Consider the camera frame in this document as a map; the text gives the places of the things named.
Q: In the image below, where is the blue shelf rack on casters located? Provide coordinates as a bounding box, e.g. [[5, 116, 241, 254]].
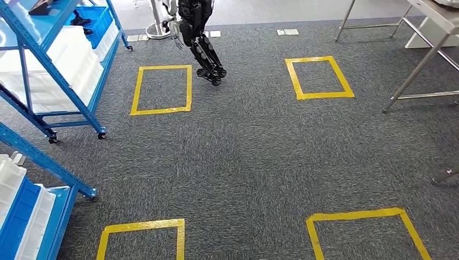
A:
[[0, 0, 134, 145]]

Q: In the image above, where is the white pedestal stand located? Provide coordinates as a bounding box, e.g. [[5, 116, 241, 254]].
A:
[[145, 0, 173, 40]]

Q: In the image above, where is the black plastic part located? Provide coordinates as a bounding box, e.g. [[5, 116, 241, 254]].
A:
[[70, 14, 95, 36]]

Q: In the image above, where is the white cabinet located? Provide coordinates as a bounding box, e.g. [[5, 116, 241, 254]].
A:
[[405, 16, 459, 50]]

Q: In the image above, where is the yellow floor tape square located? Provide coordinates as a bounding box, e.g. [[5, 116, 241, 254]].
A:
[[96, 218, 186, 260], [129, 64, 193, 116], [305, 207, 433, 260], [285, 55, 355, 100]]

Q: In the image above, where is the blue shelf rack with feet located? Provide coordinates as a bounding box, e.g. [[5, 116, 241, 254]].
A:
[[0, 122, 98, 260]]

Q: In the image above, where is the black humanoid robot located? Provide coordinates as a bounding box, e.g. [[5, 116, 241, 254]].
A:
[[161, 0, 227, 87]]

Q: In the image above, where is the steel table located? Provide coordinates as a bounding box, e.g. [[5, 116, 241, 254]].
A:
[[335, 0, 459, 114]]

